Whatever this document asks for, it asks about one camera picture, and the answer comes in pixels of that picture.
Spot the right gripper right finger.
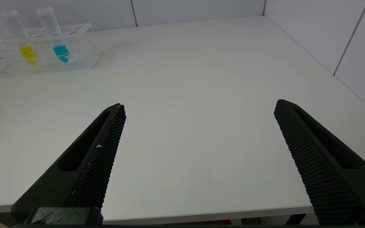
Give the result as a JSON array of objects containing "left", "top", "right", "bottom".
[{"left": 273, "top": 99, "right": 365, "bottom": 226}]

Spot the test tube with yellow pigment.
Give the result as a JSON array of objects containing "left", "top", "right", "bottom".
[{"left": 0, "top": 9, "right": 39, "bottom": 67}]

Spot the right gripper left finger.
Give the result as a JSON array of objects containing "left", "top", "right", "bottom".
[{"left": 11, "top": 103, "right": 127, "bottom": 222}]

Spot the clear acrylic test tube rack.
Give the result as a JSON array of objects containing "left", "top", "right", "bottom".
[{"left": 0, "top": 22, "right": 103, "bottom": 78}]

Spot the test tube with blue pigment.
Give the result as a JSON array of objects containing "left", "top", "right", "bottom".
[{"left": 36, "top": 7, "right": 71, "bottom": 64}]

